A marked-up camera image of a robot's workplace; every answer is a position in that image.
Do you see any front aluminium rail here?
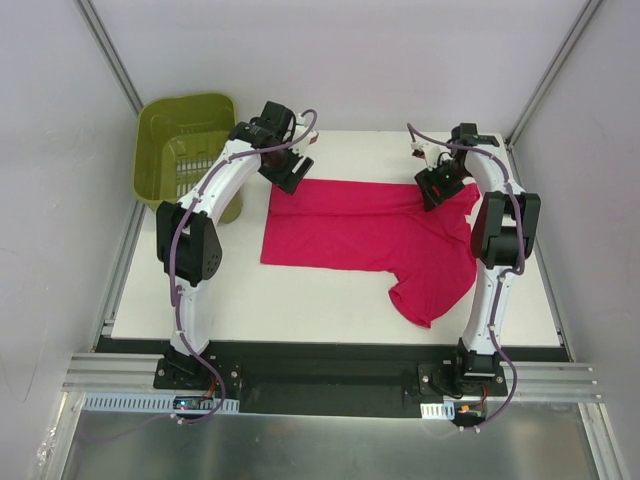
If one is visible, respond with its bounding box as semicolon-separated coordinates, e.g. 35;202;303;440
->
62;353;605;403

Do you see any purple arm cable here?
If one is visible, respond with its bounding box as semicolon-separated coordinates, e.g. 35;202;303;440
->
74;108;321;441
407;122;531;441

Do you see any olive green plastic basket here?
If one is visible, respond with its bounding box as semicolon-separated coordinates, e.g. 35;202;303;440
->
133;92;236;211

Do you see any pink t shirt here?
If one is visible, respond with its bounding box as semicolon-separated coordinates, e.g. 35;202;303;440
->
260;179;479;328

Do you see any frame post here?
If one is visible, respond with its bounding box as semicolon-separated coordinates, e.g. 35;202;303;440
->
505;0;605;151
73;0;144;115

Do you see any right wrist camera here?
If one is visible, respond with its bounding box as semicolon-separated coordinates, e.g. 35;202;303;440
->
410;141;441;164

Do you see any white cable duct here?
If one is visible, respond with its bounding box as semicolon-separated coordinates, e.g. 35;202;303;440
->
84;393;240;415
420;401;455;421

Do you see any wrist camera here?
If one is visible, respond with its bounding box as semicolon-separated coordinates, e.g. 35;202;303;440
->
293;110;319;154
410;141;441;164

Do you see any right back frame post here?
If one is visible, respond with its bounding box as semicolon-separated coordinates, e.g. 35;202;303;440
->
505;0;605;151

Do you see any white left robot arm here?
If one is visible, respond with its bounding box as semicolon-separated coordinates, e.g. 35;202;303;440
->
153;102;318;390

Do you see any left white cable duct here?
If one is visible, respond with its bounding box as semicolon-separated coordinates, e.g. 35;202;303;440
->
84;393;240;415

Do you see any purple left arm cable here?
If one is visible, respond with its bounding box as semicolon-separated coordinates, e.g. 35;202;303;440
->
74;108;321;441

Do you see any right white cable duct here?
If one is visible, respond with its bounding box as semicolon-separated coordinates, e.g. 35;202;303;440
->
420;401;455;421

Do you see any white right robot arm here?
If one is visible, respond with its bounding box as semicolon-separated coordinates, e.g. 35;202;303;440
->
415;123;541;399

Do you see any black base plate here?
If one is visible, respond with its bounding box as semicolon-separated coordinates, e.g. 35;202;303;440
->
96;338;569;418

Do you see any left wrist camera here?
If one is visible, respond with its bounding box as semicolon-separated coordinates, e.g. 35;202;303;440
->
293;110;319;154

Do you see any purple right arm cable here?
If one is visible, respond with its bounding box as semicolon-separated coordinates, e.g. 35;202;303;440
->
407;122;531;441

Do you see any left back frame post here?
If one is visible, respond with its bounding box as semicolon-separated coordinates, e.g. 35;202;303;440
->
73;0;144;115

